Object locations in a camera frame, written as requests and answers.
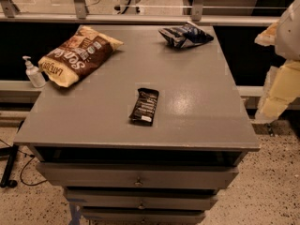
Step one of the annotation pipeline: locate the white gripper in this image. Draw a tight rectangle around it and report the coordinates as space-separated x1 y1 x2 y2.
254 0 300 124

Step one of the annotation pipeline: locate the black stand leg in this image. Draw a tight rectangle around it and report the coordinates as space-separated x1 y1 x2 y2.
0 144 18 188

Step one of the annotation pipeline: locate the black rxbar chocolate bar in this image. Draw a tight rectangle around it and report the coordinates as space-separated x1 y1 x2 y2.
129 88 159 126

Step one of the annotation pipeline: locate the top grey drawer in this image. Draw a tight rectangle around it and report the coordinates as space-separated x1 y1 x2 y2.
37 162 238 189

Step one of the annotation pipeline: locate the brown and yellow chip bag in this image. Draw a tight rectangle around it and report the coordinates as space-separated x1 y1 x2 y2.
38 26 123 87

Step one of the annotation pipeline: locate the middle grey drawer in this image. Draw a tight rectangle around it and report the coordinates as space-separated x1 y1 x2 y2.
64 188 218 210

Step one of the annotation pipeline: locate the grey drawer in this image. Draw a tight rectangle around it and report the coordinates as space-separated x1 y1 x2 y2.
81 207 205 224
64 188 218 210
37 162 238 189

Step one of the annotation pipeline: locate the metal window railing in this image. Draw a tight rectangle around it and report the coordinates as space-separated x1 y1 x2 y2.
1 0 292 26

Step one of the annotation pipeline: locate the blue chip bag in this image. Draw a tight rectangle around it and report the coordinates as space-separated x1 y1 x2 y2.
158 23 214 49

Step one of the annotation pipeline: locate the bottom grey drawer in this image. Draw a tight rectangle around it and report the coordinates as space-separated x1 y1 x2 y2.
81 207 205 224

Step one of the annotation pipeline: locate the grey drawer cabinet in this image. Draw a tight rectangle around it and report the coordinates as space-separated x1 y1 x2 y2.
15 25 259 225

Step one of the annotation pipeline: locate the white pump sanitizer bottle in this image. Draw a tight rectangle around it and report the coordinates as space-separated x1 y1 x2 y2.
22 56 46 88

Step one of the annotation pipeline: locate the black floor cable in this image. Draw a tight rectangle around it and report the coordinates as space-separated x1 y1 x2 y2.
0 138 48 187

